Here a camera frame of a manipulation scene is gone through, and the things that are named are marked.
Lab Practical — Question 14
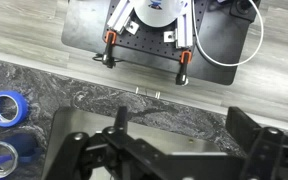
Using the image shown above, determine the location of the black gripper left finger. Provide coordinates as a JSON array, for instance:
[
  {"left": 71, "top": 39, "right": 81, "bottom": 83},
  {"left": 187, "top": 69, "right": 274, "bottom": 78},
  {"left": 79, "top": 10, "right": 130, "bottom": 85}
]
[{"left": 102, "top": 105, "right": 172, "bottom": 168}]

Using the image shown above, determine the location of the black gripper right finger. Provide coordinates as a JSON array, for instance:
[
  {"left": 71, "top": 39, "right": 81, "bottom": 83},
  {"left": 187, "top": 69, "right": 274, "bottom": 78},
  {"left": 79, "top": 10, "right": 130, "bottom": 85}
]
[{"left": 225, "top": 106, "right": 288, "bottom": 180}]

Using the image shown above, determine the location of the grey round robot base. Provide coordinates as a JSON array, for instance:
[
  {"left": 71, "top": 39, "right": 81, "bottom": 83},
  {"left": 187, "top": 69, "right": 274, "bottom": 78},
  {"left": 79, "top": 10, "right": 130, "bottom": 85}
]
[{"left": 130, "top": 0, "right": 185, "bottom": 28}]

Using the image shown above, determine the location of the stainless steel sink basin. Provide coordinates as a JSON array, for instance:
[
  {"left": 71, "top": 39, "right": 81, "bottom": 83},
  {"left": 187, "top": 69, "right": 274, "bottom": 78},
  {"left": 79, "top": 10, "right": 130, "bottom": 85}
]
[{"left": 42, "top": 106, "right": 242, "bottom": 180}]

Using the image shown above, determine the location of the black clamp with orange grip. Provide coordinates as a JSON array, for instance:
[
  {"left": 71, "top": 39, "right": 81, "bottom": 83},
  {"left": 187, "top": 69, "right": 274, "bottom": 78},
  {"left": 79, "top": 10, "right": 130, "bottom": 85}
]
[
  {"left": 102, "top": 30, "right": 118, "bottom": 69},
  {"left": 175, "top": 50, "right": 192, "bottom": 86}
]

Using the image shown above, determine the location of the black perforated breadboard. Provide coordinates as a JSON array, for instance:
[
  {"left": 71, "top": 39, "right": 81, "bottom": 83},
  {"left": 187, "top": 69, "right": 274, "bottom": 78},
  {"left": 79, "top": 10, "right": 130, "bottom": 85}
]
[{"left": 103, "top": 0, "right": 208, "bottom": 63}]

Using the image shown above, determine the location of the blue masking tape roll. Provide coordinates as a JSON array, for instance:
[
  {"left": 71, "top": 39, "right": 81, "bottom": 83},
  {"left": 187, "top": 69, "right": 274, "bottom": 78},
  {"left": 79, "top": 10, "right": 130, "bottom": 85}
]
[{"left": 0, "top": 90, "right": 30, "bottom": 128}]

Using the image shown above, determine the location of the blue metal cup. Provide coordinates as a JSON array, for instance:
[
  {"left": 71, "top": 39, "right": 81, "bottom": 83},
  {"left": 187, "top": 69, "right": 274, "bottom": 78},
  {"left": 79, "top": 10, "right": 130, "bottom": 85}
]
[{"left": 0, "top": 133, "right": 47, "bottom": 180}]

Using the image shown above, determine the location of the aluminium extrusion bar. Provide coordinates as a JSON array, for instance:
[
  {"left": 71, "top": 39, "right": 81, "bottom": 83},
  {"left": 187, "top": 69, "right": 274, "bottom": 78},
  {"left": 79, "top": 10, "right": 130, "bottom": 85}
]
[
  {"left": 175, "top": 14, "right": 194, "bottom": 48},
  {"left": 106, "top": 0, "right": 135, "bottom": 34}
]

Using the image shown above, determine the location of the white cable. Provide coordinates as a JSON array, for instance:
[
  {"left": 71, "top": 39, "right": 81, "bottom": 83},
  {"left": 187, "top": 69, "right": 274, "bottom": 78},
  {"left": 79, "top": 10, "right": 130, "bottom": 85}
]
[{"left": 191, "top": 0, "right": 265, "bottom": 67}]

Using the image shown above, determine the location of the small aluminium angle bracket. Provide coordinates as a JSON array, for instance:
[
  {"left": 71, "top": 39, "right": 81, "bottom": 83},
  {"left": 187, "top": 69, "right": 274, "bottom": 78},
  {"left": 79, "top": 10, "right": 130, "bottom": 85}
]
[
  {"left": 123, "top": 20, "right": 140, "bottom": 35},
  {"left": 163, "top": 30, "right": 177, "bottom": 43}
]

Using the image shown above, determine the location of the black steel base plate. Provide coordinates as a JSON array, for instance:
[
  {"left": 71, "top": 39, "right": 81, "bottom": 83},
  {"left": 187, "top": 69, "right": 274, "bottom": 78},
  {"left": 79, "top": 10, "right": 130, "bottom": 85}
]
[{"left": 61, "top": 0, "right": 252, "bottom": 86}]

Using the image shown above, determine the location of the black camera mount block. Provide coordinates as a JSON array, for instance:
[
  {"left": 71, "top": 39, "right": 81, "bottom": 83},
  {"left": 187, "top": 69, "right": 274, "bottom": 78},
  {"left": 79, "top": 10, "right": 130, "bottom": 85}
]
[{"left": 229, "top": 0, "right": 262, "bottom": 23}]

